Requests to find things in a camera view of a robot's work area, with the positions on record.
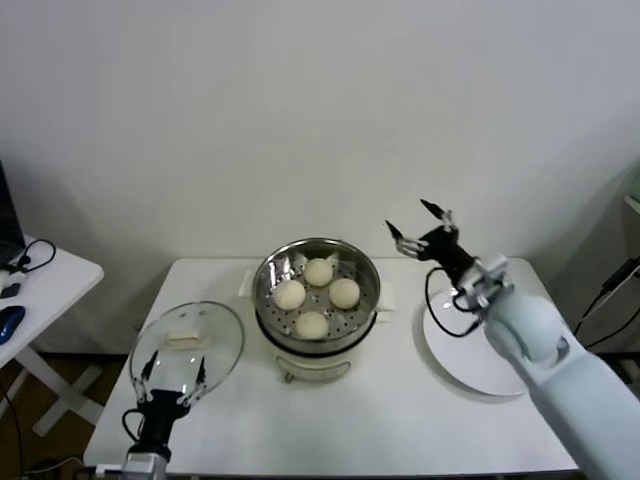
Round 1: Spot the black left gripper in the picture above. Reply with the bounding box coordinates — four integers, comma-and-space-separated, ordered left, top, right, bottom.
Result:
130, 350, 209, 447

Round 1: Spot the black power adapter cable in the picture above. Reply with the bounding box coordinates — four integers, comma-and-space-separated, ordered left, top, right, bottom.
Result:
572, 254, 640, 351

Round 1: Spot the black looped earphone cable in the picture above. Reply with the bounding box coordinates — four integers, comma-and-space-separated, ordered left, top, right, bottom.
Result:
7, 238, 57, 275

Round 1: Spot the blue computer mouse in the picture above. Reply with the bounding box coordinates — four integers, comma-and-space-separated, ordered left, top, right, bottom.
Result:
0, 304, 27, 344

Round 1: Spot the dark laptop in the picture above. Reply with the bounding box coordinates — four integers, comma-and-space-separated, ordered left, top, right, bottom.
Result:
0, 159, 27, 266

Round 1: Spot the white steamed baozi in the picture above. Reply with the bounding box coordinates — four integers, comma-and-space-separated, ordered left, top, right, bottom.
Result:
328, 277, 362, 309
273, 279, 306, 310
303, 257, 334, 287
294, 310, 330, 340

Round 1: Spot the white oval plate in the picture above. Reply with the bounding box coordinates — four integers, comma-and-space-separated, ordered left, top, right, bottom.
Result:
422, 286, 531, 397

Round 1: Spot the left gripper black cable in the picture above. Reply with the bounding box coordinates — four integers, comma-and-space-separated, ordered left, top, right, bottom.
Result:
120, 407, 147, 442

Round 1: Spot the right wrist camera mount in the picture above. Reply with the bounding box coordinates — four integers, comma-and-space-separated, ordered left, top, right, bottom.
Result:
452, 253, 516, 309

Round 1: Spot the white side table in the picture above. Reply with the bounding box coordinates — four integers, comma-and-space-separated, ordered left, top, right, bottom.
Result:
0, 234, 105, 437

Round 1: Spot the black floor cable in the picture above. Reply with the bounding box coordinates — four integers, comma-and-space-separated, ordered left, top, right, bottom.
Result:
0, 384, 24, 476

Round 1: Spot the stainless steel steamer basket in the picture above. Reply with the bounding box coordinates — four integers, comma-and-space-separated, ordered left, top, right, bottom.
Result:
238, 237, 396, 351

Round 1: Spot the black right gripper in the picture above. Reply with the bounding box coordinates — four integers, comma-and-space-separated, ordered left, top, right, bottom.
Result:
383, 198, 476, 287

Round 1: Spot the round glass pot lid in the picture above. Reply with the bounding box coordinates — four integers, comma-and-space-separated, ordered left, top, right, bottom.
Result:
128, 299, 246, 404

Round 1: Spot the white metal frame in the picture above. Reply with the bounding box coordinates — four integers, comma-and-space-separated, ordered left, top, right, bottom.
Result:
607, 349, 640, 391

